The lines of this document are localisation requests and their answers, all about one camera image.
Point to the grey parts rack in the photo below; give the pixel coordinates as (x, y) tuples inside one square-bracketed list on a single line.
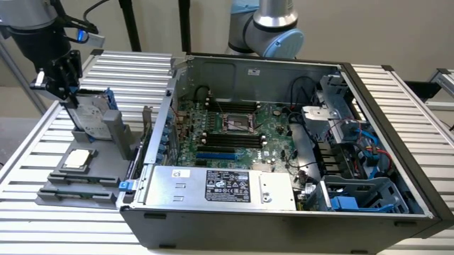
[(103, 164)]

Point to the aluminium side table frame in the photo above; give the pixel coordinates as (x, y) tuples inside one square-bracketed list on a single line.
[(441, 87)]

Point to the grey metal frame leg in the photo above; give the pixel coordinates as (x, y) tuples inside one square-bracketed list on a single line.
[(22, 77)]

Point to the blue plastic connector block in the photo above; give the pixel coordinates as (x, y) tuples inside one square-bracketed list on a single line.
[(339, 204)]

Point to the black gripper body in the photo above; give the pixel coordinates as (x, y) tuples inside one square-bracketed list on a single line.
[(39, 45)]

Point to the silver CPU chip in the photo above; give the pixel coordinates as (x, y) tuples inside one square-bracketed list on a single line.
[(79, 159)]

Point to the black fan shroud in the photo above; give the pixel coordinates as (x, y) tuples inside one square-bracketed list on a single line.
[(335, 159)]

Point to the round coin battery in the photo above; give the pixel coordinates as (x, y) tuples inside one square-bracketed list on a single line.
[(277, 111)]

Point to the short black expansion slot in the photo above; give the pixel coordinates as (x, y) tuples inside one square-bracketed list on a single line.
[(202, 162)]

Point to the CPU socket with metal frame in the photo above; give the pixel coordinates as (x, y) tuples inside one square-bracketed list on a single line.
[(238, 122)]

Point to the long black expansion slot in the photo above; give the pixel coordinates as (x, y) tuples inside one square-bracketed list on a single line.
[(215, 150)]

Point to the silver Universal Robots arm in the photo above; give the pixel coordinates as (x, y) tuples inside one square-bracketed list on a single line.
[(273, 29)]

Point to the silver power supply unit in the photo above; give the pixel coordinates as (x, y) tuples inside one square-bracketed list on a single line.
[(198, 186)]

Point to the silver chipset heatsink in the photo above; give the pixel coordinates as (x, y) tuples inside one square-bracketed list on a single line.
[(263, 167)]

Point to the black stand pole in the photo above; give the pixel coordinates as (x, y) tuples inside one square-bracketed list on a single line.
[(131, 26), (185, 26)]

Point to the hard disk with blue carrier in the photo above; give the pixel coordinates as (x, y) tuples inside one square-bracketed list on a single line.
[(92, 117)]

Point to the metal disk bay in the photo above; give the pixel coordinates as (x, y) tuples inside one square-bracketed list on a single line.
[(330, 106)]

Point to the blue case latch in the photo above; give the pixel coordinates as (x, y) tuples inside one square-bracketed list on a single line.
[(124, 186)]

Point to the blue expansion slot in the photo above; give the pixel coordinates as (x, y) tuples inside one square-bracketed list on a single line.
[(217, 156)]

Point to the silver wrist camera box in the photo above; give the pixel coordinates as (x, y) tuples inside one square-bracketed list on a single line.
[(92, 39)]

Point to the green motherboard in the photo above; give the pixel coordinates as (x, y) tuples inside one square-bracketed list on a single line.
[(245, 156)]

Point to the black RAM slot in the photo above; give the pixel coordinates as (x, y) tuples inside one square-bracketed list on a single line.
[(234, 135), (234, 145), (234, 142), (234, 138), (230, 105), (230, 111), (230, 102)]

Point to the black open PC case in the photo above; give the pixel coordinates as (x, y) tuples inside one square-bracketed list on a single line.
[(270, 228)]

